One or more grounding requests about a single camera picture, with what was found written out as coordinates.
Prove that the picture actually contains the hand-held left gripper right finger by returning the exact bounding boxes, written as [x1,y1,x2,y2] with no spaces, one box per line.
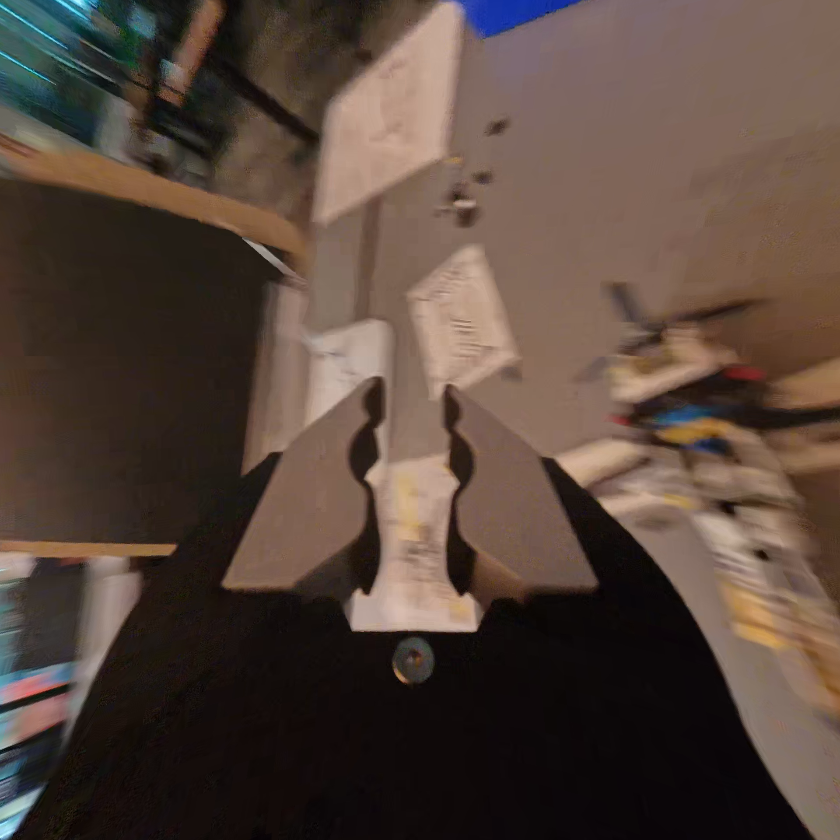
[441,385,599,598]

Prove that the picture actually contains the zebra striped sticker sheet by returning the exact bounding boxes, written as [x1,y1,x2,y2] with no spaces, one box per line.
[406,245,524,403]

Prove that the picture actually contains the zebra striped lego airplane model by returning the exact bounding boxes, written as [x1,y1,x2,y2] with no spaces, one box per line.
[577,282,840,710]

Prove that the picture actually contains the small printed paper sheet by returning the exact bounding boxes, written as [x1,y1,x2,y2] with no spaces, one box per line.
[351,456,483,632]

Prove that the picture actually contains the open instruction booklet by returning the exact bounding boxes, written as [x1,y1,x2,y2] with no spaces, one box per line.
[310,3,468,225]

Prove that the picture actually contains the blue plastic bin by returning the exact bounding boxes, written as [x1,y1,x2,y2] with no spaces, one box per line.
[459,0,595,39]

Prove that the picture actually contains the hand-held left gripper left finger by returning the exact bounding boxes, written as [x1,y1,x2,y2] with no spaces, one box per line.
[222,377,389,597]

